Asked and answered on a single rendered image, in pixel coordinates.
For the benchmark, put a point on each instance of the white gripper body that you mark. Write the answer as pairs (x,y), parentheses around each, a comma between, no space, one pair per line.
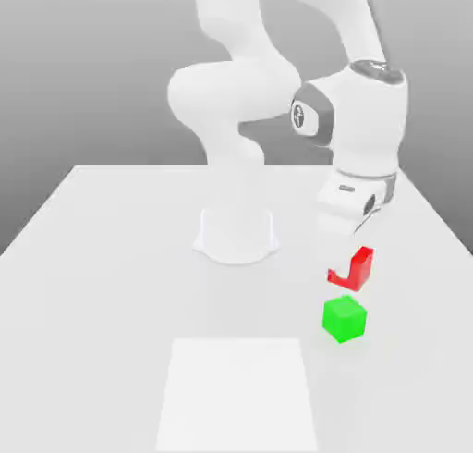
(334,222)

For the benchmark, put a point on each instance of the small green cube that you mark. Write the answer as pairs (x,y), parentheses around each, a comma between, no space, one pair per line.
(343,320)

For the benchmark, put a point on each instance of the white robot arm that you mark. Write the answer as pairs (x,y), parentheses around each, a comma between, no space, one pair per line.
(229,101)

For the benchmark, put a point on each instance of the small red cube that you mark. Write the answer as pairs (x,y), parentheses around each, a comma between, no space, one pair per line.
(360,271)

